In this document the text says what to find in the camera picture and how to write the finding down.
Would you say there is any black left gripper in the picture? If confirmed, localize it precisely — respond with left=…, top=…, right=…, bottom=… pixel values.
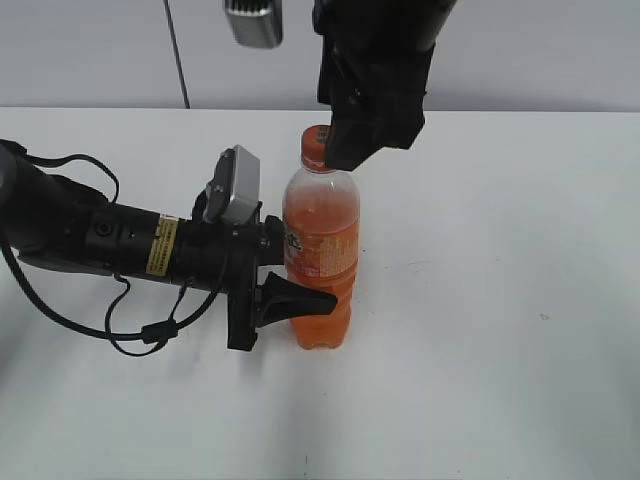
left=172, top=209, right=338, bottom=350

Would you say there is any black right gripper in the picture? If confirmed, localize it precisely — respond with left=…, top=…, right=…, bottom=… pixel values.
left=313, top=1, right=438, bottom=172

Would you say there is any orange bottle cap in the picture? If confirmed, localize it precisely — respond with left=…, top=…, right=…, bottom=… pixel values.
left=301, top=125, right=333, bottom=173

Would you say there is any orange soda bottle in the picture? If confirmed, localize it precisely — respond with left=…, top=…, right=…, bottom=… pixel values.
left=281, top=124, right=361, bottom=351

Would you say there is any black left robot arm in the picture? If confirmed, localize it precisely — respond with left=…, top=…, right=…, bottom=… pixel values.
left=1, top=140, right=337, bottom=352

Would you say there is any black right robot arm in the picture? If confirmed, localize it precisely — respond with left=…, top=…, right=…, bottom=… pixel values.
left=313, top=0, right=455, bottom=171

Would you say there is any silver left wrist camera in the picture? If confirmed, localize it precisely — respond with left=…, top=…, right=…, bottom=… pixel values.
left=202, top=145, right=260, bottom=225

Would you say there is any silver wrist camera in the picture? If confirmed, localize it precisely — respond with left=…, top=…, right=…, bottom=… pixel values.
left=223, top=0, right=284, bottom=49
left=202, top=145, right=260, bottom=225

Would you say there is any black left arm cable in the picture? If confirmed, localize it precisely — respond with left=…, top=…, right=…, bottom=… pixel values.
left=0, top=154, right=227, bottom=357

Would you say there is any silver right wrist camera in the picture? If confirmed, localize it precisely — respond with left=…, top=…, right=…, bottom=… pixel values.
left=223, top=0, right=284, bottom=49

